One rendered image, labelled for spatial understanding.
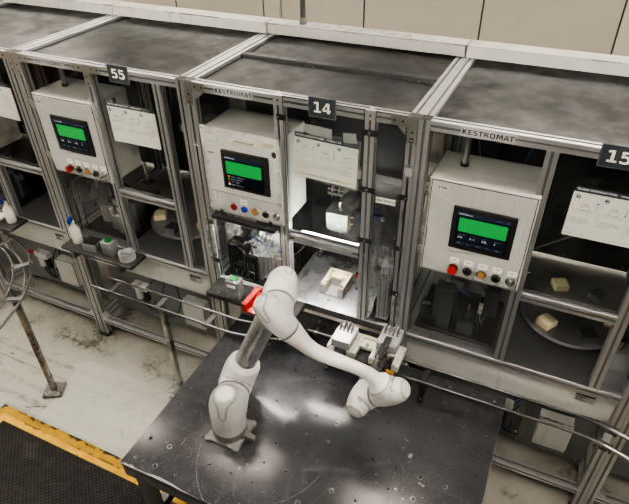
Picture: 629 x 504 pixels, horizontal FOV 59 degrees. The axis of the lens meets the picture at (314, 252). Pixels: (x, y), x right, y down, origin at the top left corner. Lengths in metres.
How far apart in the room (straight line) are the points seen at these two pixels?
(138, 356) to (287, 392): 1.57
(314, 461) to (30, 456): 1.86
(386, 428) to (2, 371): 2.74
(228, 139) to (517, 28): 3.69
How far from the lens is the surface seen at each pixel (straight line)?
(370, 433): 2.73
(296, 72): 2.76
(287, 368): 2.97
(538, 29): 5.76
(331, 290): 3.05
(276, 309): 2.14
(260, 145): 2.57
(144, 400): 3.88
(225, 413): 2.55
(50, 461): 3.78
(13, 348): 4.58
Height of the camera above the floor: 2.90
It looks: 37 degrees down
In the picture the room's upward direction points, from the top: 1 degrees counter-clockwise
